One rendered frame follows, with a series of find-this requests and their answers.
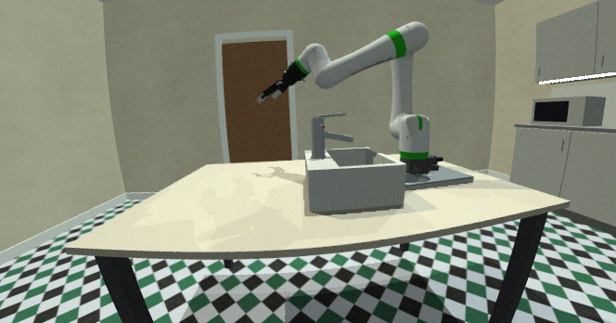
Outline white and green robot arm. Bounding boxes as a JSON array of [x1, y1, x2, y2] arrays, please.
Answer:
[[289, 22, 443, 174]]

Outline grey mixer tap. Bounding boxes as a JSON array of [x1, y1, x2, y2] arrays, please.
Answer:
[[311, 113, 353, 159]]

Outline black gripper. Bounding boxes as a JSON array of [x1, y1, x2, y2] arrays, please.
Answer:
[[256, 70, 298, 104]]

